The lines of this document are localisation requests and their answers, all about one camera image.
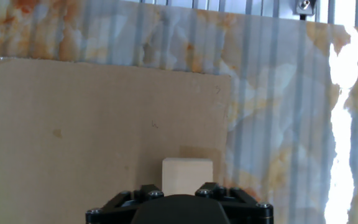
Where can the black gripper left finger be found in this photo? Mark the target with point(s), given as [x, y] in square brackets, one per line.
[110, 210]

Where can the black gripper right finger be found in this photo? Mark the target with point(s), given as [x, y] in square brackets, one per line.
[247, 210]

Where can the light wooden cube block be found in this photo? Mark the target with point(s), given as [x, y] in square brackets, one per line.
[186, 174]

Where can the brown cardboard sheet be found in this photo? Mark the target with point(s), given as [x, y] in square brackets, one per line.
[89, 124]

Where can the marble pattern plastic mat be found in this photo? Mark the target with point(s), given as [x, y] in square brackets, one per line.
[275, 93]

